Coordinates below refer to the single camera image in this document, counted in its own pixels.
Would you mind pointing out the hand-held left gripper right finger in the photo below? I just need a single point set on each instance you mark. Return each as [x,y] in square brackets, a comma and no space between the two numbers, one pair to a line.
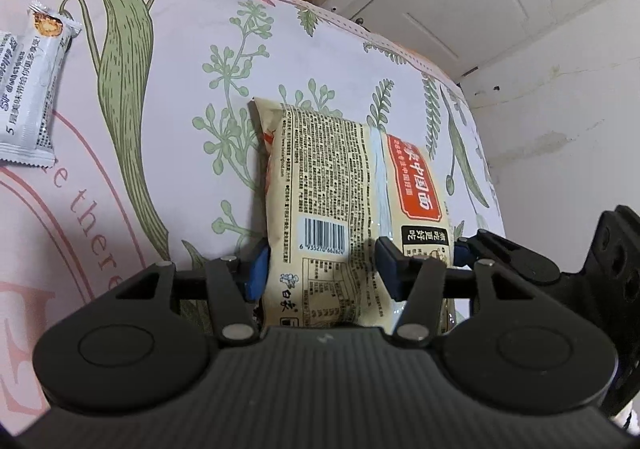
[387,271]

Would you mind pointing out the cream noodle packet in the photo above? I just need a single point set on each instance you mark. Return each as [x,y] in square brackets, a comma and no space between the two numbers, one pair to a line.
[330,189]

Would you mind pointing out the floral printed blanket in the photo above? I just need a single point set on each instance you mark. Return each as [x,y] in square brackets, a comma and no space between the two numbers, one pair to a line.
[175,179]

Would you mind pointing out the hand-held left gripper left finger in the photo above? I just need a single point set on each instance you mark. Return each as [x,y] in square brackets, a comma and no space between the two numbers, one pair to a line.
[256,274]

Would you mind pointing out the white snack packet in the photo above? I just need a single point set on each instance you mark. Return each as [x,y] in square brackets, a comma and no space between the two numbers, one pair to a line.
[7,64]
[35,94]

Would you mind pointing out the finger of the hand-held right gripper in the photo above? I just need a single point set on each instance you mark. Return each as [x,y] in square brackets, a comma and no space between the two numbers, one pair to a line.
[520,259]

